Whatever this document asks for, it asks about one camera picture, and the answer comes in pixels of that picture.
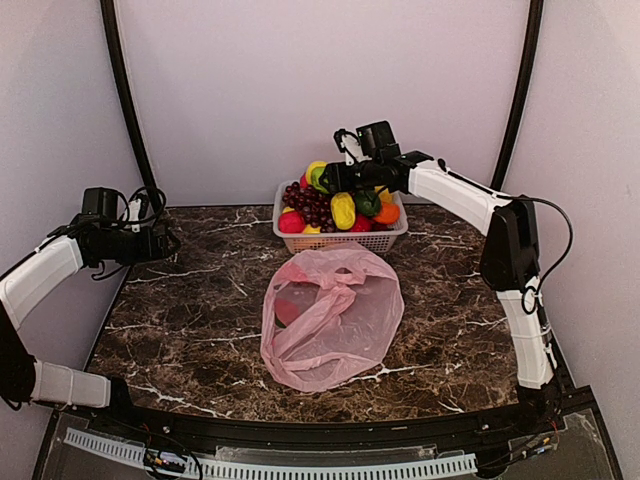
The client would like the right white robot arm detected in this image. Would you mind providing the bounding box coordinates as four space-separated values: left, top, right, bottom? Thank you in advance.
320 151 558 393

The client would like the red fruit front right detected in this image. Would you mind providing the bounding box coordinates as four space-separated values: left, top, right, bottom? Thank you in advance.
350 214 373 233

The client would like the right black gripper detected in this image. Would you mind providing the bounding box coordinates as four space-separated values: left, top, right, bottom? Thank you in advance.
321 157 382 193

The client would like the dark purple grape bunch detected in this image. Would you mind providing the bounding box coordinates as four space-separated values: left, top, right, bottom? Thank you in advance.
280 182 337 233

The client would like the orange fruit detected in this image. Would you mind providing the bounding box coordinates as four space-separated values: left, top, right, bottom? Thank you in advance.
372 202 400 225

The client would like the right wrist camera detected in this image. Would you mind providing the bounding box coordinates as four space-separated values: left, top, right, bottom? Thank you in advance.
333 128 369 166

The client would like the pink plastic bag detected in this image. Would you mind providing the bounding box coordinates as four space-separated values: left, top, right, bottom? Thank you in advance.
260 242 404 393

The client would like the black front rail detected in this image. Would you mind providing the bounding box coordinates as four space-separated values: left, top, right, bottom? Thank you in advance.
84 394 596 459

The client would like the yellow fruit from bag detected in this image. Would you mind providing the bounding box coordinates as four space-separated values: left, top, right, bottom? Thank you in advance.
375 186 394 204

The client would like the light green bag fruit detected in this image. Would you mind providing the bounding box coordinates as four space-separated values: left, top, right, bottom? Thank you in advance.
311 167 330 195

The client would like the large yellow lemon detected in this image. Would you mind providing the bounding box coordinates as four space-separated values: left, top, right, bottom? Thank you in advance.
305 161 326 187

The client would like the green lime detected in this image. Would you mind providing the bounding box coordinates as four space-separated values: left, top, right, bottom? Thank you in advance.
354 190 382 218

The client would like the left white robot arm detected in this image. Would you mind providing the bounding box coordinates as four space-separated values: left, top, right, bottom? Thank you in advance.
1 223 181 436

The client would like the white plastic basket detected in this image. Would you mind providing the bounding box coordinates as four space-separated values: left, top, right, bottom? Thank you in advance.
272 180 408 254

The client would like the small yellow lemon front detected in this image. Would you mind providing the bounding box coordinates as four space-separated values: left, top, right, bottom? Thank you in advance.
302 225 321 235

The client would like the left black frame post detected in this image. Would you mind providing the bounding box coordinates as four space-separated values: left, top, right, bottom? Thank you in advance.
100 0 162 212

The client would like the black frame post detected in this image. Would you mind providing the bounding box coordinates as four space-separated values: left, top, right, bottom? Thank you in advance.
490 0 544 190
100 0 162 212

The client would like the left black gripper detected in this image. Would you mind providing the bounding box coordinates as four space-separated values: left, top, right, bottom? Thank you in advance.
97 224 180 265

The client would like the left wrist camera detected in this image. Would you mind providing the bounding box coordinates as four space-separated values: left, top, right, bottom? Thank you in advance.
116 186 167 233

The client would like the right black frame post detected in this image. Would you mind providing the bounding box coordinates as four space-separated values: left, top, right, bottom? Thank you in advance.
490 0 544 190

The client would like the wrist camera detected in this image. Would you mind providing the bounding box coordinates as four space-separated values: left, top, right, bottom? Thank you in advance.
333 128 369 166
116 186 167 233

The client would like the pink fruit front left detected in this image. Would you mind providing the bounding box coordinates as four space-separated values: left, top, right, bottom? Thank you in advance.
278 210 306 234

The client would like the white cable duct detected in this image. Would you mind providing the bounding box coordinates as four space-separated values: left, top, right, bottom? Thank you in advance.
64 428 477 480

